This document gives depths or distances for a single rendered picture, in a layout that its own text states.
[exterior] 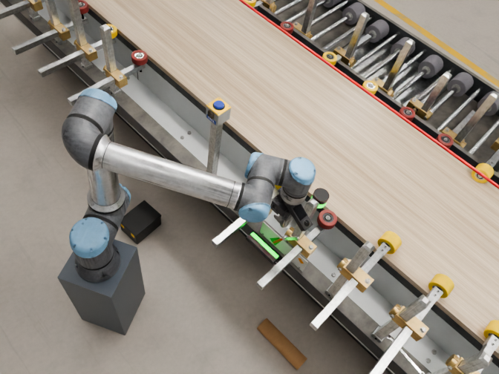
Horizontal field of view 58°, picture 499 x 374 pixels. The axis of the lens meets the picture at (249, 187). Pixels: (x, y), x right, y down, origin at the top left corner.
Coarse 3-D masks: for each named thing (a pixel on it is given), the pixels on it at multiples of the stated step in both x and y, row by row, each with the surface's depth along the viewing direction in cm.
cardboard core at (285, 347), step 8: (264, 320) 247; (264, 328) 245; (272, 328) 245; (264, 336) 246; (272, 336) 243; (280, 336) 243; (280, 344) 241; (288, 344) 241; (280, 352) 243; (288, 352) 239; (296, 352) 239; (288, 360) 240; (296, 360) 238; (304, 360) 238; (296, 368) 238
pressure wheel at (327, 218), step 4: (320, 212) 191; (324, 212) 191; (328, 212) 191; (332, 212) 191; (320, 216) 190; (324, 216) 190; (328, 216) 190; (332, 216) 191; (320, 220) 189; (324, 220) 189; (328, 220) 189; (332, 220) 190; (336, 220) 190; (320, 224) 190; (324, 224) 188; (328, 224) 188; (332, 224) 188; (324, 228) 190; (328, 228) 189
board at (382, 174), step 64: (128, 0) 251; (192, 0) 259; (192, 64) 230; (256, 64) 236; (320, 64) 243; (256, 128) 212; (320, 128) 218; (384, 128) 223; (384, 192) 202; (448, 192) 206; (384, 256) 184; (448, 256) 188
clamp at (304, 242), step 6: (294, 228) 192; (288, 234) 188; (288, 240) 190; (294, 240) 186; (300, 240) 186; (306, 240) 187; (294, 246) 189; (300, 246) 186; (306, 246) 185; (306, 252) 185; (312, 252) 187
